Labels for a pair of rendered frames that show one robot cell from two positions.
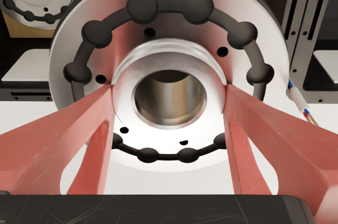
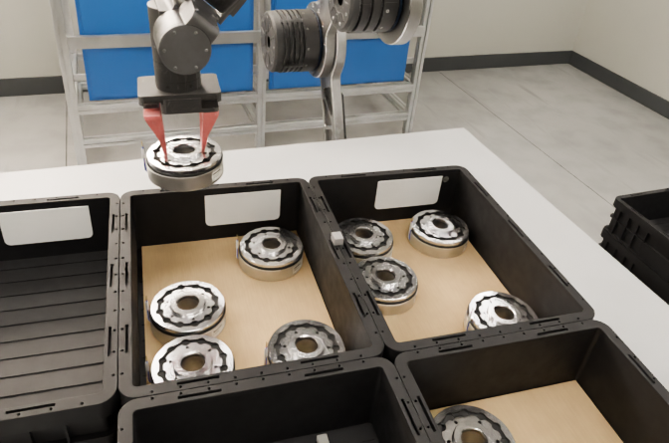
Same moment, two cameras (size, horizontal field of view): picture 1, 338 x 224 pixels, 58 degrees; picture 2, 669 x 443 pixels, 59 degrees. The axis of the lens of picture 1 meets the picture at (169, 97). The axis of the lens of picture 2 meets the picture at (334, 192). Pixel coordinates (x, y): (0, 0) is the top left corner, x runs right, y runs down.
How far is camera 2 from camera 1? 73 cm
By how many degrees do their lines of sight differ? 25
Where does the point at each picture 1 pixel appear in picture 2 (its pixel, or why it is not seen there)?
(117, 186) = (229, 170)
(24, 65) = (273, 202)
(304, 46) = (114, 212)
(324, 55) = (86, 232)
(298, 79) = (113, 200)
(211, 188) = (136, 176)
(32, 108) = not seen: hidden behind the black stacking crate
